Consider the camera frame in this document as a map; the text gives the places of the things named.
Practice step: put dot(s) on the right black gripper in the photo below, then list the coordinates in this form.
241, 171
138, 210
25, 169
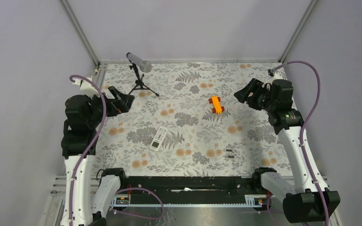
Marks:
254, 86

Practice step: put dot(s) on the grey microphone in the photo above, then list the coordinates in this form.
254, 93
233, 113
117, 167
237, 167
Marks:
144, 65

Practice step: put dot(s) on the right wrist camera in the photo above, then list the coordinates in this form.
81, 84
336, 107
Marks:
273, 75

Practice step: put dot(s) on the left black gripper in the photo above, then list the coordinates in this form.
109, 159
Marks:
122, 107

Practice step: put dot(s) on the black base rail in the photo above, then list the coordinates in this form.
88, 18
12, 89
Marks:
189, 191

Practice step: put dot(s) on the black mini tripod stand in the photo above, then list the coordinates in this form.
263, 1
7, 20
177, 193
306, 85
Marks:
139, 84

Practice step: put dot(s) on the yellow toy brick car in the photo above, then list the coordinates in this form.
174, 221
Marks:
216, 103

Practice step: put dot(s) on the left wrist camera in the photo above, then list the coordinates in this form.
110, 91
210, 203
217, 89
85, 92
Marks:
85, 87

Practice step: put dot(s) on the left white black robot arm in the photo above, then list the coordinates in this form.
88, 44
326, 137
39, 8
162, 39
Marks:
85, 118

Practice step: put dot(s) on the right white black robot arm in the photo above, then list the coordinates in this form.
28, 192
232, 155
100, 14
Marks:
309, 199

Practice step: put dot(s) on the white remote control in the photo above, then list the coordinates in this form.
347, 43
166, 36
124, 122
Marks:
158, 138

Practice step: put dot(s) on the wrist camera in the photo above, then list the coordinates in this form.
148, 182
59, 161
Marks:
85, 87
273, 75

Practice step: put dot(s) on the floral patterned table mat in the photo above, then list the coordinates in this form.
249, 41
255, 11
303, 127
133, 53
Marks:
196, 137

